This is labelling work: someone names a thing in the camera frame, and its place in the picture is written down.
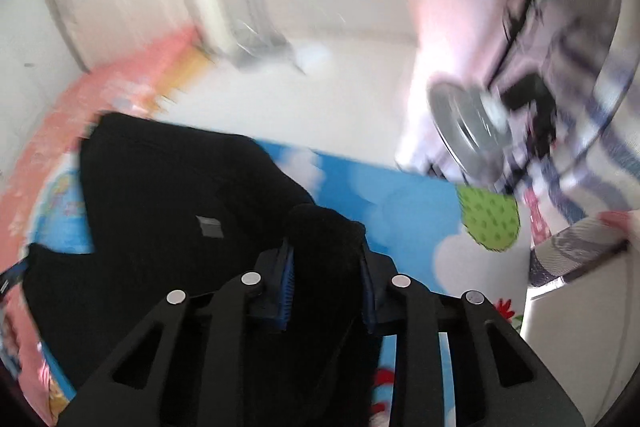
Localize black pants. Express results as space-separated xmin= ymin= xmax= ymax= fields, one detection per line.
xmin=23 ymin=113 xmax=394 ymax=426

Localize white nightstand cabinet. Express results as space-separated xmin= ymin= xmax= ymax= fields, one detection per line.
xmin=522 ymin=251 xmax=639 ymax=426

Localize blue cartoon bed sheet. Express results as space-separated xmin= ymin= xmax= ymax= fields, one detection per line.
xmin=0 ymin=138 xmax=532 ymax=427

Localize checkered quilt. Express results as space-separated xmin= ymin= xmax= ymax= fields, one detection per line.
xmin=516 ymin=0 xmax=639 ymax=287

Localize pink floral blanket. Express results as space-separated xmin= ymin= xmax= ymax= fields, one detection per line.
xmin=1 ymin=26 xmax=208 ymax=426

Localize silver floor lamp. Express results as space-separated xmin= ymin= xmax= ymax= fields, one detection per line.
xmin=233 ymin=0 xmax=303 ymax=72

